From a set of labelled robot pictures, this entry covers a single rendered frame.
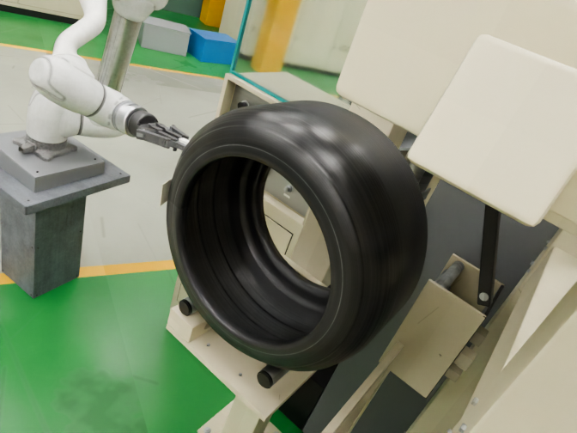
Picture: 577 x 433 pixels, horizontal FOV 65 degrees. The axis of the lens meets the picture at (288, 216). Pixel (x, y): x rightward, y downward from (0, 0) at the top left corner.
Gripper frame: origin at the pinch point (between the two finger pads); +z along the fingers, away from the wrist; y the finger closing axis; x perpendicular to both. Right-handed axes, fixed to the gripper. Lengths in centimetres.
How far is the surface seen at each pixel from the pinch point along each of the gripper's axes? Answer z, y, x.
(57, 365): -59, -5, 118
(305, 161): 41.3, -12.2, -14.1
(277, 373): 44, -8, 39
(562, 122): 78, -45, -36
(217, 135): 20.0, -12.3, -11.7
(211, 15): -562, 572, 28
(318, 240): 29.1, 26.3, 22.1
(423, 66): 65, -36, -36
